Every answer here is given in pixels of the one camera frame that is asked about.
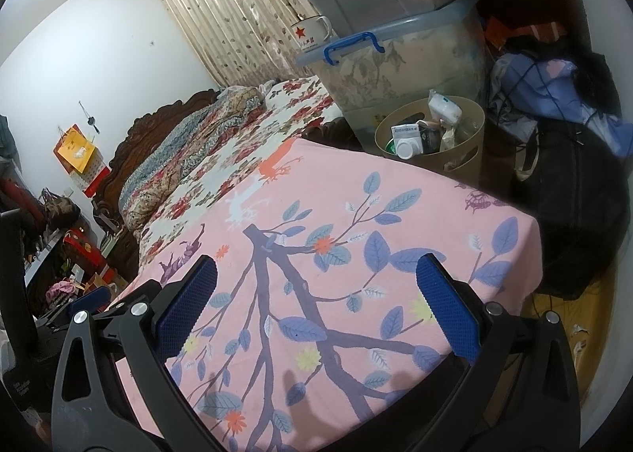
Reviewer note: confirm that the white soft tissue pack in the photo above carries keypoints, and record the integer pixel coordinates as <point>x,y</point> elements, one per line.
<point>445,108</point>

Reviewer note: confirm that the red yellow wall calendar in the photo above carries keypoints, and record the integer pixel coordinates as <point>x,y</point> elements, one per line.
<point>79,155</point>

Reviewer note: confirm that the red gift bag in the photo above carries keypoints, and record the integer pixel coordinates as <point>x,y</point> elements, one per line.
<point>84,252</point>

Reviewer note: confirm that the brown patterned handbag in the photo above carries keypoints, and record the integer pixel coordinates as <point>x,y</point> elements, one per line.
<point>62,210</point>

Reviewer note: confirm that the leaf patterned curtain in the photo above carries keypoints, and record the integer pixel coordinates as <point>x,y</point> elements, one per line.
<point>222,12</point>

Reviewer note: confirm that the pink leaf printed blanket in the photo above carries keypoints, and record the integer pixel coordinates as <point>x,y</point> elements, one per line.
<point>321,294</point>

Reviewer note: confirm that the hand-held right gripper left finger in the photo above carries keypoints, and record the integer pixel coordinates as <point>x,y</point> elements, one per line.
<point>185,306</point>

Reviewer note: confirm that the orange striped cloth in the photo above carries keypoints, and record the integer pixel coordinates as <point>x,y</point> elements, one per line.
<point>524,32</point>

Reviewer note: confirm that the hanging wall ornament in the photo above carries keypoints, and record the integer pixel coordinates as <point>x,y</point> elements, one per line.
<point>91,118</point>

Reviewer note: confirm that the white enamel mug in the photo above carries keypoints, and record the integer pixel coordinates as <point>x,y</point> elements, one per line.
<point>309,34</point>

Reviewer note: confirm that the black bag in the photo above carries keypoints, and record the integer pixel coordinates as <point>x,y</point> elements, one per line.
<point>568,214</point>

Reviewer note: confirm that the white plastic pill bottle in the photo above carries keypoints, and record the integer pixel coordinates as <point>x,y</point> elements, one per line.
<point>405,148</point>

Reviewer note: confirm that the carved wooden headboard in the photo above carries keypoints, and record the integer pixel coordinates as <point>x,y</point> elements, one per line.
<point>118,175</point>

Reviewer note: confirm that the clear storage box blue lid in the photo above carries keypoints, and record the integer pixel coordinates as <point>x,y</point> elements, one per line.
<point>405,71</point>

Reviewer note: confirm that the beige round waste bin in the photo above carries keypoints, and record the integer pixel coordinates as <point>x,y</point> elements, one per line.
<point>460,165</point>

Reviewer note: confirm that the shelf with folded clothes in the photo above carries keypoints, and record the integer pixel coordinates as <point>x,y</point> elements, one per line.
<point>44,254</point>

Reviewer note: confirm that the lavender jacket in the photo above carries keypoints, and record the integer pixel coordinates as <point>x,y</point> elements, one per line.
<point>559,91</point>

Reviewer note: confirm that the floral bed sheet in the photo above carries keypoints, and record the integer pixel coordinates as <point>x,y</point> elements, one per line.
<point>247,150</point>

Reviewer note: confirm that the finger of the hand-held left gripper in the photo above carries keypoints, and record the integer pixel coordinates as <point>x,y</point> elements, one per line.
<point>141,291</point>
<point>89,299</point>

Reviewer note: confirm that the floral quilt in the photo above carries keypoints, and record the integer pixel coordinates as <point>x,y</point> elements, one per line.
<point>183,160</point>

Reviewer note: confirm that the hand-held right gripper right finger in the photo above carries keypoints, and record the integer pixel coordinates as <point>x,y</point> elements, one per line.
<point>447,306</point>

